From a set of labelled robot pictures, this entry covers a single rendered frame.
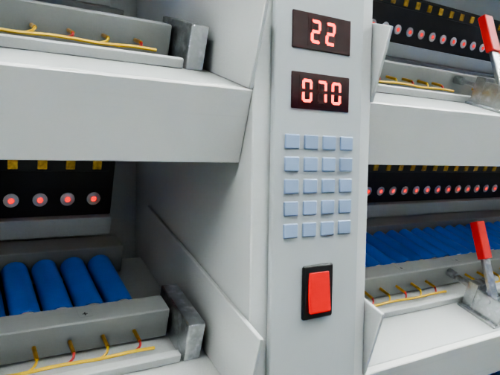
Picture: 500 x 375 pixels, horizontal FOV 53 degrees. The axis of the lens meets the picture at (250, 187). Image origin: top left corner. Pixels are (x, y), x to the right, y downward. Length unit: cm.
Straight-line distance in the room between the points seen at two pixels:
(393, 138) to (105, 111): 21
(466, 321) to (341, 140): 24
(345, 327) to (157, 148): 17
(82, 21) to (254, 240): 17
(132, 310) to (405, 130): 23
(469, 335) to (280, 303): 21
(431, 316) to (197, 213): 24
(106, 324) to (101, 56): 17
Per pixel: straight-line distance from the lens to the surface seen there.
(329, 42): 33
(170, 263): 40
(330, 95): 32
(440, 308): 51
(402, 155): 39
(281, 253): 31
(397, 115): 38
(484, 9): 84
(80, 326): 34
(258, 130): 30
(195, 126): 28
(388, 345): 42
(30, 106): 26
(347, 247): 34
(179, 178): 38
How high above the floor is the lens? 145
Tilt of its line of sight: 3 degrees down
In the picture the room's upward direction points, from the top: 1 degrees clockwise
